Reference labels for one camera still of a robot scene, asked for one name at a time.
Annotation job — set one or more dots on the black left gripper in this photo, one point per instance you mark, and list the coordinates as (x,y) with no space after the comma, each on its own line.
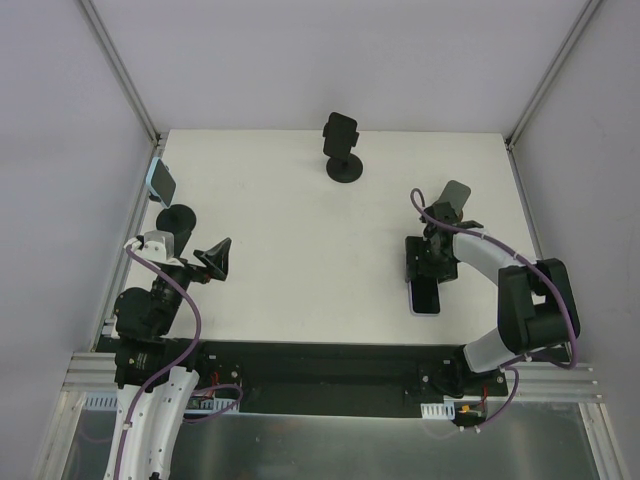
(201,271)

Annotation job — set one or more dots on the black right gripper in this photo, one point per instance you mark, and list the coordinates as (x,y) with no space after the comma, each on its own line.
(426,270)

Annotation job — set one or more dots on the black phone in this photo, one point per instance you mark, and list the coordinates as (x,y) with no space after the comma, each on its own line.
(340,136)

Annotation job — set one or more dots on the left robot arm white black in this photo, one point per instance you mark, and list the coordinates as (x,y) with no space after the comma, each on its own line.
(159,361)

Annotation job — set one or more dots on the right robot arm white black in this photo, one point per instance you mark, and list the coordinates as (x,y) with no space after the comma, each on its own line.
(536,309)

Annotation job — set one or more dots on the grey stand on wooden base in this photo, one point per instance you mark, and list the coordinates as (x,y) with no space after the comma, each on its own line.
(454,196)

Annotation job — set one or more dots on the black round phone stand left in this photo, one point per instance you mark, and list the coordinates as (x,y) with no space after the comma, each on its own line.
(180,220)

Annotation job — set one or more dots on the phone in light blue case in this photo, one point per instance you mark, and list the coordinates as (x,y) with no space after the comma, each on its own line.
(160,183)

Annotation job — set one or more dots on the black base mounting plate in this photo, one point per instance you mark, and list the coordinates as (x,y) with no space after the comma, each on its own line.
(379,381)

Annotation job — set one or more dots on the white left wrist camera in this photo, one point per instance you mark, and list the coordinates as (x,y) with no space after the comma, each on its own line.
(155,246)

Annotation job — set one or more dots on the white cable duct right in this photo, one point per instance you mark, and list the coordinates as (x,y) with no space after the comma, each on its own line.
(438,411)

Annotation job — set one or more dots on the aluminium frame post right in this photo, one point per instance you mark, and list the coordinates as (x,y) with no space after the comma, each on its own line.
(578,28)

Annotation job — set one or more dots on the aluminium frame post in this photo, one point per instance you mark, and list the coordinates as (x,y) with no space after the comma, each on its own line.
(103,39)
(578,28)

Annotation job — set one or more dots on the aluminium frame post left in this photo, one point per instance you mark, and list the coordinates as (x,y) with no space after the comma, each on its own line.
(103,39)

